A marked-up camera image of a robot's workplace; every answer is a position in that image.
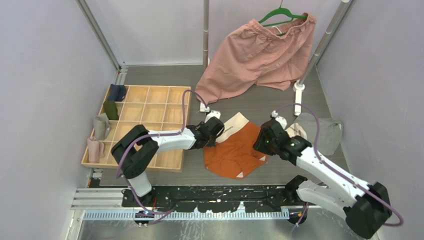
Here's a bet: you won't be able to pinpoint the orange white underwear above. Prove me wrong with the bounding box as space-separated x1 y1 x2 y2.
203 112 268 179

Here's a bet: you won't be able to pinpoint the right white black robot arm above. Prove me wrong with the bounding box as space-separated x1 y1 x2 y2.
253 117 393 239

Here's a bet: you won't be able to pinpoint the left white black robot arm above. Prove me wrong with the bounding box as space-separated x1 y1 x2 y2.
110 116 225 207

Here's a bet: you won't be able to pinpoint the beige underwear on table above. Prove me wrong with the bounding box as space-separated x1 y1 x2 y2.
285 123 308 140

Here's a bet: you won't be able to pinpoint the grey underwear on table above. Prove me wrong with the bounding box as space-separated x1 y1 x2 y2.
294 112 343 156

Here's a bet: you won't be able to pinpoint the navy rolled underwear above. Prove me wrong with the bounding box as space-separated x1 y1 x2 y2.
106 84 127 102

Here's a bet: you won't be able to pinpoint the dark green rolled underwear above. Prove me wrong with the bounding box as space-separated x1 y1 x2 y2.
103 100 119 121

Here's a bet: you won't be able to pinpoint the grey rolled underwear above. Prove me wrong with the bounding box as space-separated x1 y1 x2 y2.
92 113 111 141

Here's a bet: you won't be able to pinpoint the pink rolled underwear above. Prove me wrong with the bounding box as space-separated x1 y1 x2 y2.
87 136 105 164

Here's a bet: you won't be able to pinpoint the wooden compartment tray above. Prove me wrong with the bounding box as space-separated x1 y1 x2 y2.
81 85 192 169

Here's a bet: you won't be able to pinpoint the pink shorts on hanger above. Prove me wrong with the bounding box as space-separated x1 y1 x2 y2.
195 12 317 104

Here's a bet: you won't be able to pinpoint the green clothes hanger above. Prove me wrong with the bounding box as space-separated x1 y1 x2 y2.
256 1 316 39

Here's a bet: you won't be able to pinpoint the centre metal rack pole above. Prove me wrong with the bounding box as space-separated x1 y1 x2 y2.
202 0 210 70

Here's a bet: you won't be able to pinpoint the metal rack pole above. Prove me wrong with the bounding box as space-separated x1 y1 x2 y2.
292 0 355 116
202 0 210 70

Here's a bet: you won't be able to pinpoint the right metal rack pole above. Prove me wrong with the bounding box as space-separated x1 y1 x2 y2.
292 0 355 116

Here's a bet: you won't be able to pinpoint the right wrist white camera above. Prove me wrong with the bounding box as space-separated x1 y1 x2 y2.
271 110 287 130

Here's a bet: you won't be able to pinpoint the wrist white camera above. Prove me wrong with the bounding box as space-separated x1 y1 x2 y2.
271 110 287 130
204 110 221 123

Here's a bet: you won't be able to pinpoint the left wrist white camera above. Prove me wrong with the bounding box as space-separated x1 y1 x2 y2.
204 110 221 123

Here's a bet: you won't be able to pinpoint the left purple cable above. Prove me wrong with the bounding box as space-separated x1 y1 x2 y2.
115 89 210 226

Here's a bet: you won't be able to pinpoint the purple cable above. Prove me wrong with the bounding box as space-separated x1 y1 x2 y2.
115 89 210 226
271 102 405 228

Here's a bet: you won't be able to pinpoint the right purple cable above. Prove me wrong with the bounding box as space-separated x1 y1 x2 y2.
271 102 405 228

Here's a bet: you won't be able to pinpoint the slotted aluminium cable duct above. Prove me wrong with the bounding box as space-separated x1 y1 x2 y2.
83 209 290 221

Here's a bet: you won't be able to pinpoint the left aluminium frame post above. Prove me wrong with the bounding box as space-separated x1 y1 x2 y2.
76 0 128 85

